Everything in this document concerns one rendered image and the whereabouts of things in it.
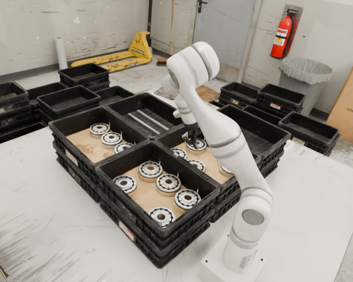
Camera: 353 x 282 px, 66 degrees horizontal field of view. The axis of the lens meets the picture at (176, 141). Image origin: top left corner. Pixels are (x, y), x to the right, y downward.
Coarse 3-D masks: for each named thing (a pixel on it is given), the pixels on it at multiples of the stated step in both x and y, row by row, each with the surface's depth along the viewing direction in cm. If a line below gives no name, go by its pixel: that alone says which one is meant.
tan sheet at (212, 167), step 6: (180, 144) 139; (186, 150) 135; (210, 150) 137; (192, 156) 132; (198, 156) 132; (204, 156) 132; (210, 156) 133; (204, 162) 128; (210, 162) 129; (216, 162) 129; (210, 168) 125; (216, 168) 126; (210, 174) 122; (216, 174) 122; (216, 180) 119; (222, 180) 120
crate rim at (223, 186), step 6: (180, 126) 134; (168, 132) 129; (156, 138) 124; (162, 144) 120; (168, 150) 117; (180, 156) 115; (258, 156) 120; (186, 162) 112; (258, 162) 119; (198, 168) 109; (204, 174) 107; (228, 180) 105; (234, 180) 107; (222, 186) 102; (228, 186) 105
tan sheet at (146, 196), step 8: (136, 168) 121; (136, 176) 117; (144, 184) 113; (152, 184) 114; (136, 192) 109; (144, 192) 109; (152, 192) 110; (136, 200) 106; (144, 200) 106; (152, 200) 106; (160, 200) 107; (168, 200) 107; (144, 208) 103; (152, 208) 103; (168, 208) 104; (176, 216) 101
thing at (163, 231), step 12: (144, 144) 119; (156, 144) 120; (120, 156) 111; (96, 168) 104; (192, 168) 109; (108, 180) 99; (120, 192) 95; (216, 192) 99; (132, 204) 91; (204, 204) 96; (144, 216) 88; (180, 216) 89; (156, 228) 85; (168, 228) 85
